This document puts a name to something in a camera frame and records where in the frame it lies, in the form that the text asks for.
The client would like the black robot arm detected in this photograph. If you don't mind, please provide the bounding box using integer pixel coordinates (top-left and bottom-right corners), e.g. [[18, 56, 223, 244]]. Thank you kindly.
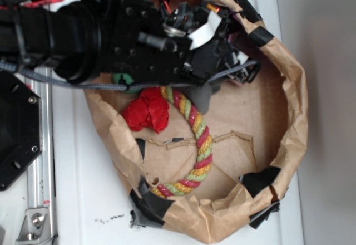
[[1, 0, 261, 91]]

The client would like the red crumpled paper wad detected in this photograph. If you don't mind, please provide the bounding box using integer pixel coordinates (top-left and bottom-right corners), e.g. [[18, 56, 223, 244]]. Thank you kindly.
[[122, 87, 169, 133]]

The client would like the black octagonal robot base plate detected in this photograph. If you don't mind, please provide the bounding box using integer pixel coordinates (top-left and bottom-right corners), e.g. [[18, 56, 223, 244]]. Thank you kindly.
[[0, 71, 41, 191]]

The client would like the green rubber ball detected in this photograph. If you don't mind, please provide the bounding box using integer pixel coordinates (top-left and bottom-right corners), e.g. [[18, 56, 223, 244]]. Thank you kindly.
[[112, 73, 142, 94]]

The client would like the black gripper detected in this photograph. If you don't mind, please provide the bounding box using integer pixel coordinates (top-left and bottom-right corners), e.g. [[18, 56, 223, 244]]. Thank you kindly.
[[100, 0, 259, 86]]

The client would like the metal corner bracket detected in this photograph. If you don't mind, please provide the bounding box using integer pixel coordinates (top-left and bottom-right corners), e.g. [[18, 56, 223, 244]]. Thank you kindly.
[[16, 208, 51, 244]]

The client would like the aluminium extrusion rail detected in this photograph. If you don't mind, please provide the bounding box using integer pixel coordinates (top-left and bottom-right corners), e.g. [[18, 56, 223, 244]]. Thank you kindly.
[[25, 78, 57, 244]]

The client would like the multicolour twisted rope toy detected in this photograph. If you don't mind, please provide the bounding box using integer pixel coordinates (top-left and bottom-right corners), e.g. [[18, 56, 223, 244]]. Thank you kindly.
[[151, 86, 213, 199]]

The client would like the brown paper bag bin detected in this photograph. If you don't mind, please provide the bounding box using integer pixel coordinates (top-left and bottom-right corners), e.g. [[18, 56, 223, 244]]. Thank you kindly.
[[85, 5, 308, 244]]

